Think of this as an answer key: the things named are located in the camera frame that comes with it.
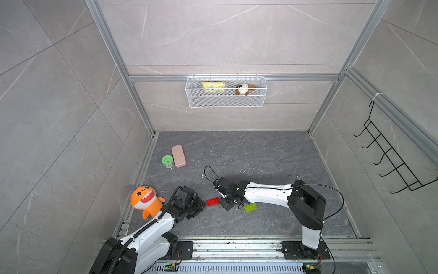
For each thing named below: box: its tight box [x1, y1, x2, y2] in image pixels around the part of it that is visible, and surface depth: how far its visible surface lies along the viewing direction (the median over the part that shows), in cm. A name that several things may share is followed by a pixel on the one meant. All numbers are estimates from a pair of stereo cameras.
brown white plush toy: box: [234, 83, 257, 96], surface depth 89 cm
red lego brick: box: [206, 196, 221, 208], surface depth 87 cm
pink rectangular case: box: [171, 144, 187, 169], surface depth 106 cm
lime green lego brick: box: [244, 202, 258, 213], surface depth 87 cm
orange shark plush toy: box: [130, 185, 166, 220], surface depth 83 cm
